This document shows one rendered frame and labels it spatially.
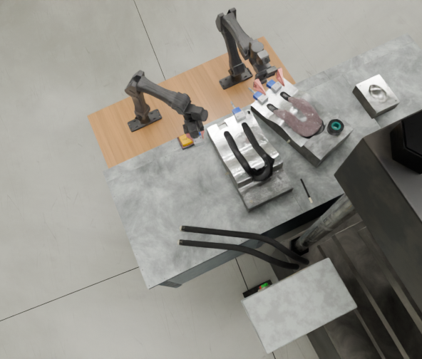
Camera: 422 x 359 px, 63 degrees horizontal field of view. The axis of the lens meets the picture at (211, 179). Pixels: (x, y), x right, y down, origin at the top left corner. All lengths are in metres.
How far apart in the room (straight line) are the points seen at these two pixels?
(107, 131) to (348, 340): 1.67
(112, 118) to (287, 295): 1.49
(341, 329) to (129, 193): 1.26
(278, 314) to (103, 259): 1.87
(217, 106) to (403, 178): 1.54
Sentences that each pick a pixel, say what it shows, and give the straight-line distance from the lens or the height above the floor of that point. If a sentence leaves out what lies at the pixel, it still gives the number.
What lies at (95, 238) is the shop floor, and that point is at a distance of 2.82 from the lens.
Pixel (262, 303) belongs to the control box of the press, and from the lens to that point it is 1.11.
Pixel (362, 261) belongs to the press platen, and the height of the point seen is 1.29.
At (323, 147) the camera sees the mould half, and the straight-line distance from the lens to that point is 1.88.
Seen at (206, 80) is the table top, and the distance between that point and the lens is 2.18.
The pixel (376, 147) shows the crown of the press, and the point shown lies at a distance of 0.67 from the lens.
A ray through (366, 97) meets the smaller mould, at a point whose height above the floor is 0.87.
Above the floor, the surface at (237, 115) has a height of 0.92.
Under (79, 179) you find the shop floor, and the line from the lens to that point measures 3.01.
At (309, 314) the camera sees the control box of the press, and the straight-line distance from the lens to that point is 1.12.
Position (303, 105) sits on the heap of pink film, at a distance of 1.97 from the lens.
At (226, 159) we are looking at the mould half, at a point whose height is 0.89.
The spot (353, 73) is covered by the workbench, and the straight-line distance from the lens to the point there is 2.29.
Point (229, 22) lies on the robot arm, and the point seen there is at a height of 1.23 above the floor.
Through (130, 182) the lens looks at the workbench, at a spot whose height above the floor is 0.80.
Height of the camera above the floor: 2.57
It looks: 70 degrees down
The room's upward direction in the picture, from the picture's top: 12 degrees counter-clockwise
